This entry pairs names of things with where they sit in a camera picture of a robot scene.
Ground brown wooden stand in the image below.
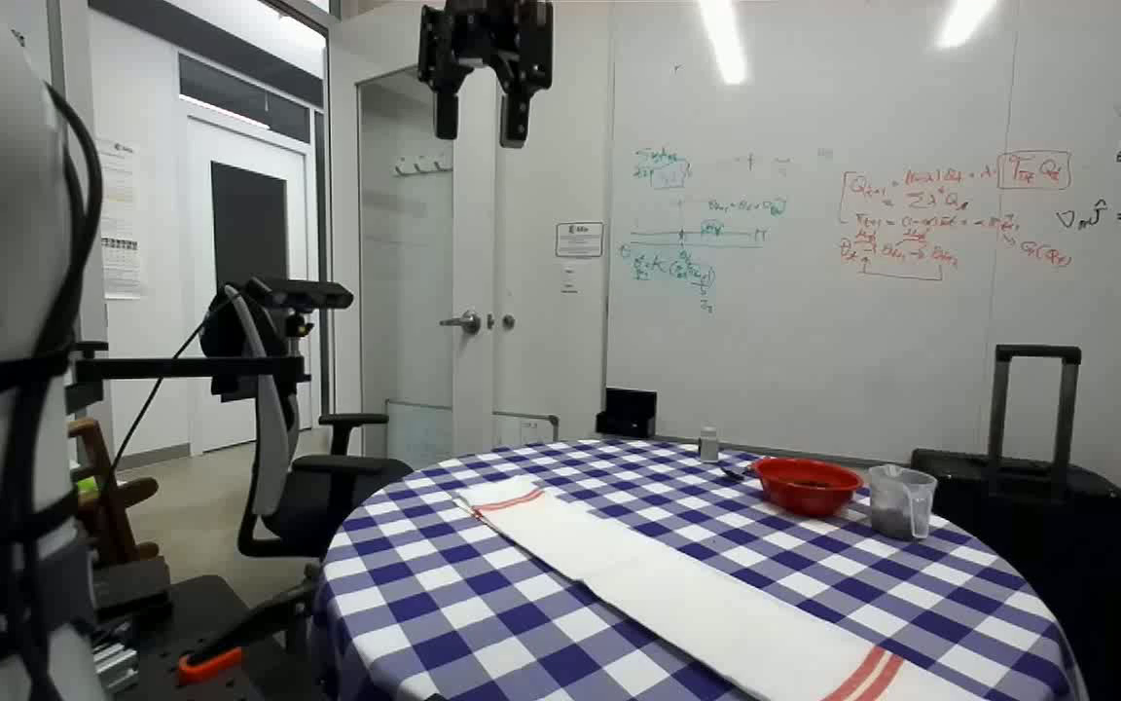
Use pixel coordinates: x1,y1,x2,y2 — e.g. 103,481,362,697
67,414,163,567

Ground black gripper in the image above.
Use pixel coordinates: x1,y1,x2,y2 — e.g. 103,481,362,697
416,0,556,151

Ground wall whiteboard with writing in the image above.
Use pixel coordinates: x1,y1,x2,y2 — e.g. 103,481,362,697
604,0,1121,498

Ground wall coat hooks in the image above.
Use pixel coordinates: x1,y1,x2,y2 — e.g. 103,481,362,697
390,151,454,184

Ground orange handled black clamp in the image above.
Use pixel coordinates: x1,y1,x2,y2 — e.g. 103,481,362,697
170,580,319,688

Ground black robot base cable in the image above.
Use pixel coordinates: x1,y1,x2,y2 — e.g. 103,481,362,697
0,79,107,701

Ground white paper wall sign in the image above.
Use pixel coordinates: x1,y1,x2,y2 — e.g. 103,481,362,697
551,216,608,266

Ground black office chair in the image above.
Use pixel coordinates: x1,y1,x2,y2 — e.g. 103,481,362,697
197,281,416,559

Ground black horizontal mount bar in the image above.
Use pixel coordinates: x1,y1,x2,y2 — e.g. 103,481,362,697
67,340,314,393

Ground black camera on mount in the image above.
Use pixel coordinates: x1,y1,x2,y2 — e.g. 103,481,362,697
246,275,359,315

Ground black suitcase with handle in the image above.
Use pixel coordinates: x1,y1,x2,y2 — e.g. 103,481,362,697
907,344,1121,701

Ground white door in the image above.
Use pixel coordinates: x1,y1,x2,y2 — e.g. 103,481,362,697
355,62,500,471

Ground black box behind table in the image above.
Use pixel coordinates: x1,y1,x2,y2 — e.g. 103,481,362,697
590,384,663,444

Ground white cloth with red stripes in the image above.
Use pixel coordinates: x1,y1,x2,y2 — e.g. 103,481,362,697
450,476,947,701

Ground clear plastic cup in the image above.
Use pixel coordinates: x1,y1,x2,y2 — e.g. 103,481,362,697
864,463,942,541

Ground red bowl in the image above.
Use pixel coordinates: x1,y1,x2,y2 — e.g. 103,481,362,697
751,457,864,523

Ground blue white checkered tablecloth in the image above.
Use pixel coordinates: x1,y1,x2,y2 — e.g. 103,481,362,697
307,436,1091,701

